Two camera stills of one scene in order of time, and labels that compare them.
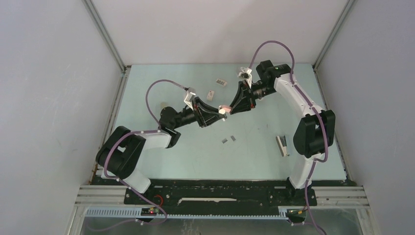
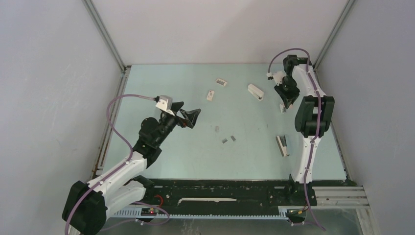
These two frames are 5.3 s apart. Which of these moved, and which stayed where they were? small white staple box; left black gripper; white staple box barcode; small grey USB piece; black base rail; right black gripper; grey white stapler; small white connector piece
Moved: left black gripper; right black gripper; small grey USB piece; small white connector piece
Stayed: black base rail; small white staple box; grey white stapler; white staple box barcode
